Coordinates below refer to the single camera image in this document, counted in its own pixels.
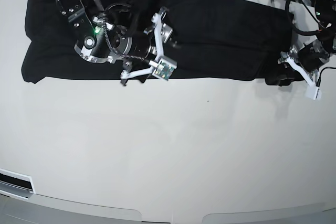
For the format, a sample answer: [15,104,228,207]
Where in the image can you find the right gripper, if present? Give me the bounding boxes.
[128,23,173,58]

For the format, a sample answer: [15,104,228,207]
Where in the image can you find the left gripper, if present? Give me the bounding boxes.
[298,40,330,73]

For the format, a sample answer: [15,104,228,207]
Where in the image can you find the black t-shirt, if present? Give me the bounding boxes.
[21,0,302,86]

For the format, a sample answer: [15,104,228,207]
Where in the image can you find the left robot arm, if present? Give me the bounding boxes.
[301,0,335,57]

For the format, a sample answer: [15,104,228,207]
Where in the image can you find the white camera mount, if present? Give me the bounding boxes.
[278,52,322,100]
[118,6,177,86]

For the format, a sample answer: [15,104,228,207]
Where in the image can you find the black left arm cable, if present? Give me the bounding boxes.
[285,0,323,36]

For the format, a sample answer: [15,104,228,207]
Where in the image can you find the white slotted table bracket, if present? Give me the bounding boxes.
[1,168,36,200]

